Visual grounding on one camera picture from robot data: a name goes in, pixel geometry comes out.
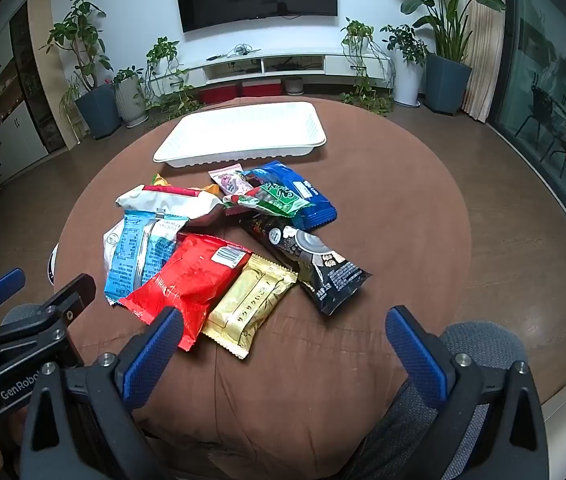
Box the gold snack packet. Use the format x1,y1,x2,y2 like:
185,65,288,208
202,254,298,359

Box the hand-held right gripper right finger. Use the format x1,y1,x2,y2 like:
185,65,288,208
385,305,548,480

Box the red storage box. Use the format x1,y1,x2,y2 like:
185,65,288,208
242,80,284,98
198,85,240,106

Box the beige curtain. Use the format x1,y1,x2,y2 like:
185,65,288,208
463,0,506,123

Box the green snack packet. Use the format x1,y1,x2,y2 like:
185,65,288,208
223,182,311,218

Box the white plastic tray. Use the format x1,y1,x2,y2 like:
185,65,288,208
153,101,328,167

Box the orange snack packet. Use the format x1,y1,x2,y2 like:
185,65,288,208
150,173,220,197

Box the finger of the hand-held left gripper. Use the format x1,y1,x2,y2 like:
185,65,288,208
0,274,97,361
0,268,26,313

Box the person's left leg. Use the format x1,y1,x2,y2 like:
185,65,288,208
2,304,59,328

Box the white packet red fruit print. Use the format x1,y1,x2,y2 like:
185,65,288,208
116,185,224,226

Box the wooden display cabinet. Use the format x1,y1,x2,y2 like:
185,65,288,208
0,0,71,196

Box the person's right leg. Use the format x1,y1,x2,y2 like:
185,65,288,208
350,321,531,480

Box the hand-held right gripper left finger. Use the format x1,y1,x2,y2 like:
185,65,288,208
17,306,185,480

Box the small plant white ribbed pot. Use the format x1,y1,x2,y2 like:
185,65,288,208
112,66,150,128

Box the broad-leaf plant blue pot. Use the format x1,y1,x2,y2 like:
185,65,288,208
375,0,506,116

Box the white round object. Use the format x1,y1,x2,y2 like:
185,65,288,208
46,242,61,288

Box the bushy plant white pot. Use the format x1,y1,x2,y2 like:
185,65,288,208
380,22,428,108

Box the pink snack packet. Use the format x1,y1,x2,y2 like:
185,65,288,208
208,164,254,196

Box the trailing vine plant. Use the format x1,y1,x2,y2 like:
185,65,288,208
339,17,396,117
136,36,204,123

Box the black snack packet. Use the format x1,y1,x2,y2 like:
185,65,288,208
239,215,373,316

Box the black patio chair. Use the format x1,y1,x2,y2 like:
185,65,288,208
515,85,566,156

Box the light blue snack packet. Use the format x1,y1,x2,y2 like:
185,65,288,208
104,211,189,306

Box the slender tree plant blue pot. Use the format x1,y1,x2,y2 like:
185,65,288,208
40,0,123,141

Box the person's leg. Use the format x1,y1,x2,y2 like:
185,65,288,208
350,321,531,480
2,304,59,328

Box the dark blue snack packet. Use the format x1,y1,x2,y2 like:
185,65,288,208
243,161,338,231

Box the white television console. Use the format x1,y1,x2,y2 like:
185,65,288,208
150,47,394,93

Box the red snack packet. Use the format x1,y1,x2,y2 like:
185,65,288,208
119,233,253,352

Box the glass sliding door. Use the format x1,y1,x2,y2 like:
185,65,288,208
488,0,566,281

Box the black set-top box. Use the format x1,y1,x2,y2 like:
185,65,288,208
270,60,324,72

